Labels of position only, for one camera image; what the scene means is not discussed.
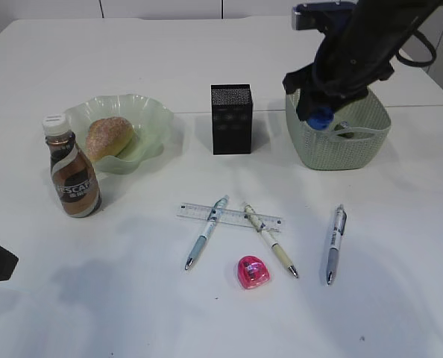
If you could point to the black mesh pen holder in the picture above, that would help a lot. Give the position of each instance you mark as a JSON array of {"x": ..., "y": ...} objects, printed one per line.
[{"x": 232, "y": 118}]

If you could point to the pink pencil sharpener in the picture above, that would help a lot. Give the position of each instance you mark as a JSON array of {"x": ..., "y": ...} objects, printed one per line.
[{"x": 252, "y": 272}]

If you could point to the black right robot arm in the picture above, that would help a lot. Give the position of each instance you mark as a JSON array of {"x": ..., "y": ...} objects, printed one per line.
[{"x": 360, "y": 39}]

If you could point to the transparent plastic ruler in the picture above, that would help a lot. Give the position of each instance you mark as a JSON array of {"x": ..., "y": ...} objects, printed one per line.
[{"x": 232, "y": 217}]

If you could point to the beige pen middle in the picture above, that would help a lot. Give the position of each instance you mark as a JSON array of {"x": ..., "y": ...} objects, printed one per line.
[{"x": 270, "y": 240}]

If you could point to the blue pencil sharpener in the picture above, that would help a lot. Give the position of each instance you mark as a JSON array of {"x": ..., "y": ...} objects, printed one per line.
[{"x": 321, "y": 118}]

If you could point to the green plastic basket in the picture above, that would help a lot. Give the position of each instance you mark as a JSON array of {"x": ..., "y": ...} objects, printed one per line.
[{"x": 324, "y": 150}]

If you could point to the brown Nescafe coffee bottle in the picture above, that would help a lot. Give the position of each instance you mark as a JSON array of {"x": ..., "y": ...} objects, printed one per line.
[{"x": 71, "y": 171}]

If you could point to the brown paper ball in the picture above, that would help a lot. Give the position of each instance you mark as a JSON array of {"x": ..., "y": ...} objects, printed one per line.
[{"x": 341, "y": 130}]

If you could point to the green wavy glass plate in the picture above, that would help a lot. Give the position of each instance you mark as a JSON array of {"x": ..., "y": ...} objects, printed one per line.
[{"x": 150, "y": 120}]

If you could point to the sugared bread roll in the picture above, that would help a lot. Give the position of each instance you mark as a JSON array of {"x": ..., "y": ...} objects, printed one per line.
[{"x": 108, "y": 137}]

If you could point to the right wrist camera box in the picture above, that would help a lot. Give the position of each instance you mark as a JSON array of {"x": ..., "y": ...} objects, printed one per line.
[{"x": 322, "y": 16}]

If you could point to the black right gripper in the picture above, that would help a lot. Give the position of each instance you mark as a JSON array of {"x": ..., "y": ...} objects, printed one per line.
[{"x": 333, "y": 80}]

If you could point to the blue grey pen left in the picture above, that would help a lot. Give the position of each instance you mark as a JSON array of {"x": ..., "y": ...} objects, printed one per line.
[{"x": 201, "y": 241}]

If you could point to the grey pen right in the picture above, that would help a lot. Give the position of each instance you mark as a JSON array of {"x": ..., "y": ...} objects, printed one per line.
[{"x": 339, "y": 222}]

